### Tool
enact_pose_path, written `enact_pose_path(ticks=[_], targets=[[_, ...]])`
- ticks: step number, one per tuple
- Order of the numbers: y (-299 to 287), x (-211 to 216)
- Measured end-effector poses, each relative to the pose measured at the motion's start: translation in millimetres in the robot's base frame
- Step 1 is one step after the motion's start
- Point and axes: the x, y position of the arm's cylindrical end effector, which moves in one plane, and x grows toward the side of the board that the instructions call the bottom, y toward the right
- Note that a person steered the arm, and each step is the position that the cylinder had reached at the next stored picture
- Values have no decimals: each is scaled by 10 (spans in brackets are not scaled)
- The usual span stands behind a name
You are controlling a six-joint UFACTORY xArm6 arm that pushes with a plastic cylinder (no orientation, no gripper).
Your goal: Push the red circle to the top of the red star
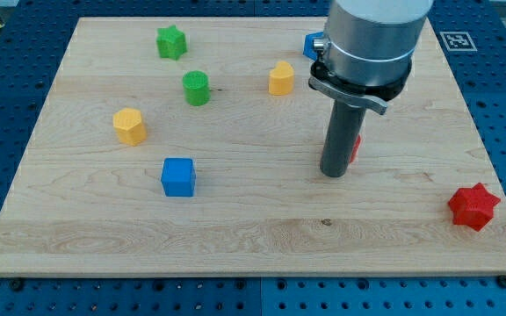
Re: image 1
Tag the red circle block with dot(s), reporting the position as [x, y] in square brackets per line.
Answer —
[355, 149]

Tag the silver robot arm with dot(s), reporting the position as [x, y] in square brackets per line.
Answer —
[364, 57]

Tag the blue cube block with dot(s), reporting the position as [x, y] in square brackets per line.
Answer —
[178, 177]

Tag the green star block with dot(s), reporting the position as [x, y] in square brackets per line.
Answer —
[171, 42]

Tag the light wooden board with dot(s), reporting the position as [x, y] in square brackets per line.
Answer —
[83, 204]

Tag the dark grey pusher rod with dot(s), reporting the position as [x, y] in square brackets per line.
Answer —
[343, 130]

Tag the white fiducial marker tag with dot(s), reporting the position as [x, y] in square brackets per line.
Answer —
[458, 42]

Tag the red star block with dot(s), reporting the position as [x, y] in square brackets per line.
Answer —
[473, 207]

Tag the green cylinder block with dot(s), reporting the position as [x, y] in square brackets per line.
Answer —
[196, 88]

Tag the yellow hexagon block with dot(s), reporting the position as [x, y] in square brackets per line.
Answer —
[129, 126]

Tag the yellow heart block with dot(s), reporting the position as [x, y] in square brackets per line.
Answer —
[281, 79]

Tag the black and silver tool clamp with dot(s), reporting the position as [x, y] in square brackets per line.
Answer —
[373, 98]

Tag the blue block behind arm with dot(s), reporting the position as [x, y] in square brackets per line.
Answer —
[308, 48]

